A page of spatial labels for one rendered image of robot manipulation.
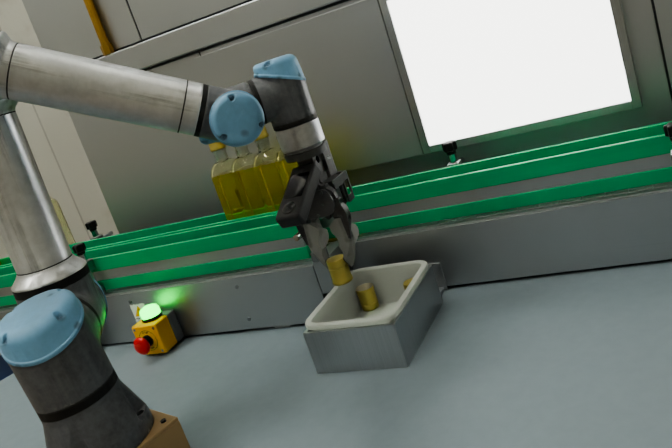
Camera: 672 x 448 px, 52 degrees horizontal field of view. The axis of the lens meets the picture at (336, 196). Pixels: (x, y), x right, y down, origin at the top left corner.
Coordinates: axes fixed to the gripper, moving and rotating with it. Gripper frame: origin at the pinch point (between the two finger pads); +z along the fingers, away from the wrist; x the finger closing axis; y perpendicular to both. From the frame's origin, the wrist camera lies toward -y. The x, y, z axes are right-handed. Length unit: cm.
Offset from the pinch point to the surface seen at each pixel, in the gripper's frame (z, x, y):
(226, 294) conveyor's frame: 7.6, 34.2, 11.0
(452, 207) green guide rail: 1.3, -14.5, 22.4
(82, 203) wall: 17, 280, 207
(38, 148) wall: -24, 283, 196
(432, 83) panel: -20.1, -12.1, 39.0
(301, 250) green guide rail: 1.4, 14.3, 12.9
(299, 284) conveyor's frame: 7.7, 16.2, 11.0
